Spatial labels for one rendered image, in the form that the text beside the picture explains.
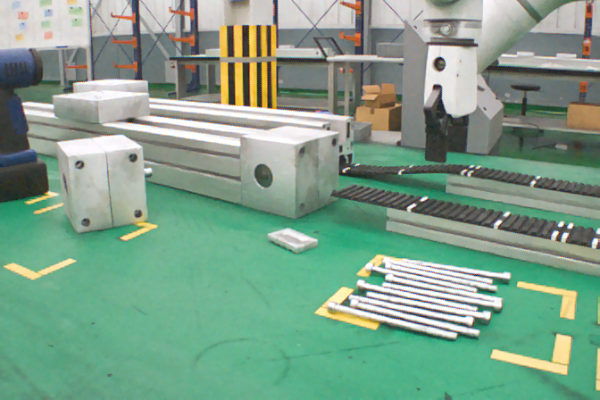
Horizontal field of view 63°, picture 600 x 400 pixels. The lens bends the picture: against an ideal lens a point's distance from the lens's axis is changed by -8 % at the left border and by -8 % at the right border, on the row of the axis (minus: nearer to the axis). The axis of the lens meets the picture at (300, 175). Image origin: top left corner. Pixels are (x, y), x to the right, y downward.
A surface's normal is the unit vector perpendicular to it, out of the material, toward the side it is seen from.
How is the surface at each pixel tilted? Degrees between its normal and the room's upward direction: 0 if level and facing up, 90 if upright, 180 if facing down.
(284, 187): 90
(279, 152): 90
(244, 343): 0
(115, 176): 90
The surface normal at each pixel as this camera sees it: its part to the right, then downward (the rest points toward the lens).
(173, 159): -0.59, 0.21
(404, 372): 0.00, -0.97
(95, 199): 0.54, 0.21
